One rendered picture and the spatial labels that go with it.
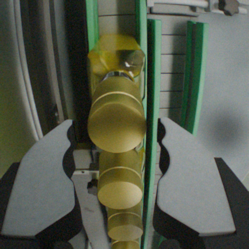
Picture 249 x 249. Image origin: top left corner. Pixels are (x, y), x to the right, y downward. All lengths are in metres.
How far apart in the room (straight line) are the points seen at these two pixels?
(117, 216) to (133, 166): 0.06
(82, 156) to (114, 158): 0.34
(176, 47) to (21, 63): 0.27
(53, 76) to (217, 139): 0.53
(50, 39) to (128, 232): 0.42
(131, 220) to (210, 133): 0.52
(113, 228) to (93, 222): 0.53
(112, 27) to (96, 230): 0.64
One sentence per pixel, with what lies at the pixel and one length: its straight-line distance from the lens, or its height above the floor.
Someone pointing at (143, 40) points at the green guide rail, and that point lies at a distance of 0.30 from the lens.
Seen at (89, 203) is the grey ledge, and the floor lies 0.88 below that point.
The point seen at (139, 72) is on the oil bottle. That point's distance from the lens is 0.18.
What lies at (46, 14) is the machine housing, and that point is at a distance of 0.49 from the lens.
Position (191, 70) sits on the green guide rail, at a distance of 0.38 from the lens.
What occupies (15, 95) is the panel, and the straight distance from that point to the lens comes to 0.26.
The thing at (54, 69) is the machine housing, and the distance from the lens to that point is 0.50.
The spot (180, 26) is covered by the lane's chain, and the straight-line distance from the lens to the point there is 0.40.
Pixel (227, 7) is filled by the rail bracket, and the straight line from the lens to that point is 0.29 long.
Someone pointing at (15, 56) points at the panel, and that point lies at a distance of 0.27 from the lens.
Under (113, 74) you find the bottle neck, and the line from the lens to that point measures 0.16.
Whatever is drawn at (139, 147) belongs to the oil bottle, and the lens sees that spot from 0.22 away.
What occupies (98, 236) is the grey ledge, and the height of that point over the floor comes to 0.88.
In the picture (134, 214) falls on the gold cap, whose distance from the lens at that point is 0.20.
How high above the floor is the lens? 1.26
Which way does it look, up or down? 60 degrees down
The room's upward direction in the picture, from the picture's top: 176 degrees clockwise
